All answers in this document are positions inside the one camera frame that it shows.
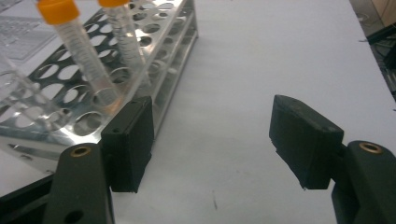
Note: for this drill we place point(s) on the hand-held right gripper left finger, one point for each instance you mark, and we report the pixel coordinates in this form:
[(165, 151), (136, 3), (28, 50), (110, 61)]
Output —
[(129, 146)]

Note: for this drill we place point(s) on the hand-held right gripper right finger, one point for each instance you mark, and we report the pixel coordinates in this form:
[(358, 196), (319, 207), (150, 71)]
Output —
[(303, 140)]

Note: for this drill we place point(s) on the metal test tube rack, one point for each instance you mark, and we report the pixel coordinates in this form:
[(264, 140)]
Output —
[(31, 137)]

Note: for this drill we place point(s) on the orange cap test tube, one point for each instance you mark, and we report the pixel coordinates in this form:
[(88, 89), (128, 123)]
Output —
[(124, 34), (57, 12)]

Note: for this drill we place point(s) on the red cap test tube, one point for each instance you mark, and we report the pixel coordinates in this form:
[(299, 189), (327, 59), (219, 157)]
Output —
[(28, 90)]

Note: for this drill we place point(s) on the clear plastic test tube rack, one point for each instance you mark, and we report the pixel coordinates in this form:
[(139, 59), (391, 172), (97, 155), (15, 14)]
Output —
[(21, 37)]

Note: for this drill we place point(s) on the black metal stand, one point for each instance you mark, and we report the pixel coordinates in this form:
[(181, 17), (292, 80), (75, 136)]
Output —
[(386, 46)]

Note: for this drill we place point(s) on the wooden cabinet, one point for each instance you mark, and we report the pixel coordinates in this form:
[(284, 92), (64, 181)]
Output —
[(386, 11)]

